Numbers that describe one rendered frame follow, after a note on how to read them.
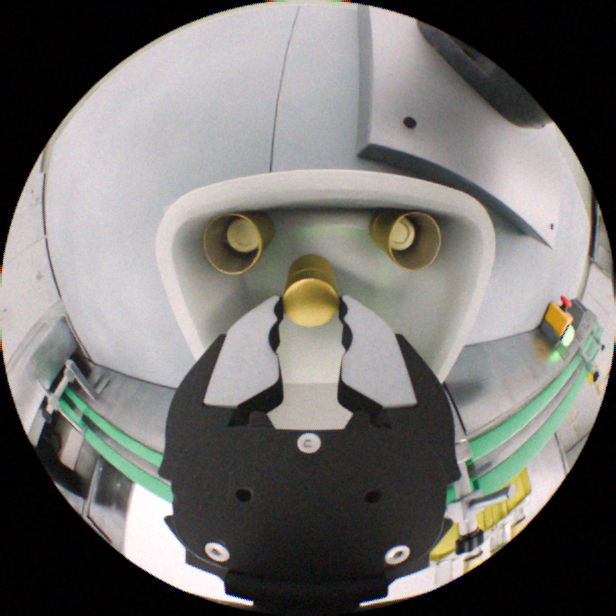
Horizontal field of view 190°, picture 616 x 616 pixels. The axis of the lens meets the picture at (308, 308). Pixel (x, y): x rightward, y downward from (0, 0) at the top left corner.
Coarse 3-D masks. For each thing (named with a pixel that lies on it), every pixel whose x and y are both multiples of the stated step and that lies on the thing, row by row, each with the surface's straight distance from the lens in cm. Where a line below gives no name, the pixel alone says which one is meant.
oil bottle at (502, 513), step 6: (504, 486) 43; (498, 504) 42; (504, 504) 44; (510, 504) 45; (492, 510) 42; (498, 510) 43; (504, 510) 44; (510, 510) 45; (492, 516) 43; (498, 516) 43; (504, 516) 44; (510, 516) 46; (498, 522) 43; (504, 522) 45; (498, 528) 44
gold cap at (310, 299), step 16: (304, 256) 15; (320, 256) 15; (288, 272) 15; (304, 272) 12; (320, 272) 12; (288, 288) 11; (304, 288) 11; (320, 288) 11; (336, 288) 12; (288, 304) 12; (304, 304) 12; (320, 304) 12; (336, 304) 12; (304, 320) 12; (320, 320) 12
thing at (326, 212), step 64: (192, 192) 9; (256, 192) 8; (320, 192) 7; (384, 192) 8; (448, 192) 9; (192, 256) 11; (384, 256) 16; (448, 256) 13; (192, 320) 11; (384, 320) 19; (448, 320) 14; (320, 384) 24
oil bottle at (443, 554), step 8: (456, 528) 37; (448, 536) 36; (456, 536) 37; (440, 544) 36; (448, 544) 37; (432, 552) 37; (440, 552) 36; (448, 552) 37; (432, 560) 38; (440, 560) 37; (448, 560) 38
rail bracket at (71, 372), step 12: (72, 372) 53; (60, 384) 54; (84, 384) 54; (96, 384) 60; (48, 396) 53; (96, 396) 56; (48, 408) 54; (60, 408) 55; (48, 420) 54; (72, 420) 56; (84, 432) 58
